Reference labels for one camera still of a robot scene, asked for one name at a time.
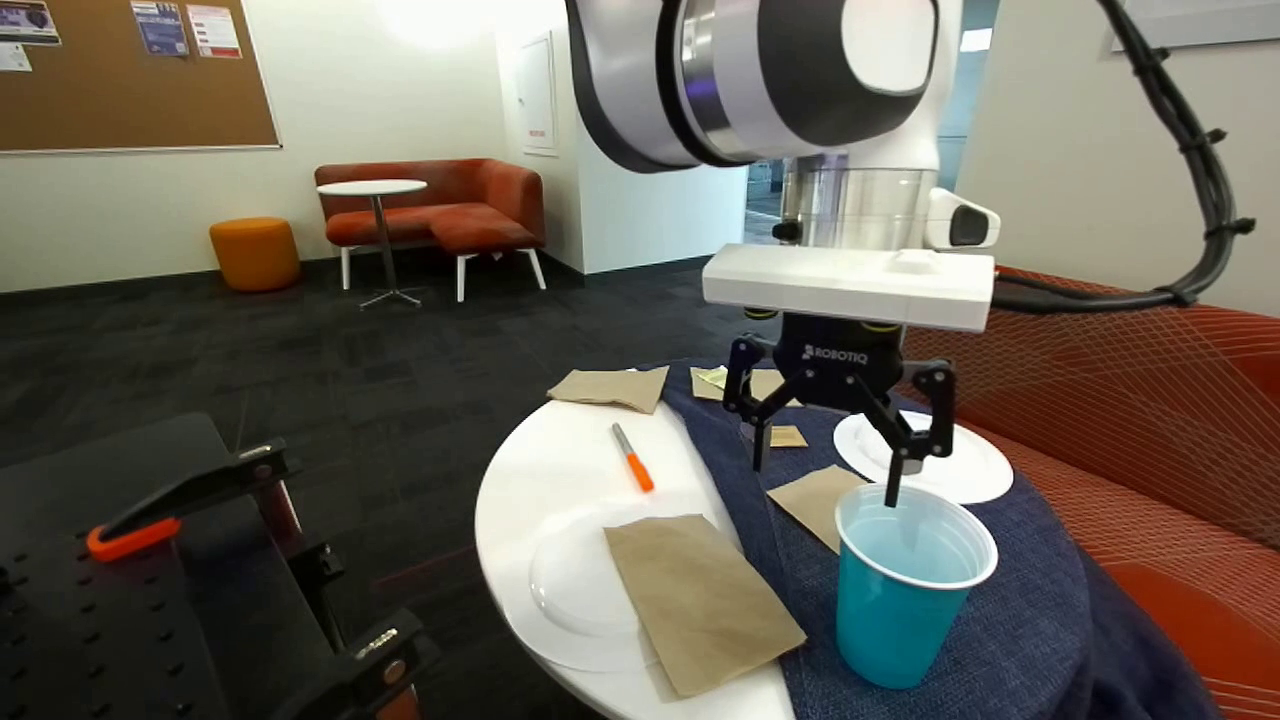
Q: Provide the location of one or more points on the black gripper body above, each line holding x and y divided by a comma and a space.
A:
837, 361

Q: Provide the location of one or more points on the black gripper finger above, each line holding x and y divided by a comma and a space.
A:
762, 384
935, 413

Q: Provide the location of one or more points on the teal plastic cup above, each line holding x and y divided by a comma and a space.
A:
907, 627

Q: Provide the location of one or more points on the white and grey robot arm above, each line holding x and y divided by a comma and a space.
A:
747, 65

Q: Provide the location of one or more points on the small white packet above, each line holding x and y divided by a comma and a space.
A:
708, 380

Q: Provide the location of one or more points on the small tan paper card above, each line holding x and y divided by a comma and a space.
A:
788, 439

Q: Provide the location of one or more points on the white paper plate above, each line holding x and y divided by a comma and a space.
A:
979, 473

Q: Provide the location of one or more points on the large brown paper napkin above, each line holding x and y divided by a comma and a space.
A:
700, 606

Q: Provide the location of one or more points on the orange patterned sofa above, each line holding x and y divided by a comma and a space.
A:
1161, 443

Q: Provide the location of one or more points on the blue denim cloth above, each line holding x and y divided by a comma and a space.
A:
1043, 627

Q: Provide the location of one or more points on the white plate left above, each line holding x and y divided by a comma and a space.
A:
572, 586

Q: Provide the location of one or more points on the red lounge sofa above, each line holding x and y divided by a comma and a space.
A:
475, 221

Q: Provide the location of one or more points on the small round white table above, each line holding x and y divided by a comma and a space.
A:
374, 188

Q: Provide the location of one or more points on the framed whiteboard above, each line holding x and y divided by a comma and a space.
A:
1221, 20

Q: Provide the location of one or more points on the orange round ottoman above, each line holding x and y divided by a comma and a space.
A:
253, 253

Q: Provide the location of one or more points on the white and red poster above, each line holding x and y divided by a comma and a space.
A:
213, 31

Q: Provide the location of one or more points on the black robot cart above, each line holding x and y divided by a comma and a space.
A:
121, 642

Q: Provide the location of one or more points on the blue poster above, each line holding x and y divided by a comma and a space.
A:
163, 31

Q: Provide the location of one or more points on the cork notice board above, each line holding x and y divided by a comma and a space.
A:
107, 94

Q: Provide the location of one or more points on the small white paper note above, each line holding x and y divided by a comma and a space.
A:
15, 59

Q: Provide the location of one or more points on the dark photo poster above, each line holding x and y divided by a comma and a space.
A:
27, 19

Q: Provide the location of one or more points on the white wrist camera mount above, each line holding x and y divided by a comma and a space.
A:
855, 281

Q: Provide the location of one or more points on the white wall sign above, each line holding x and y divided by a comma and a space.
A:
535, 94

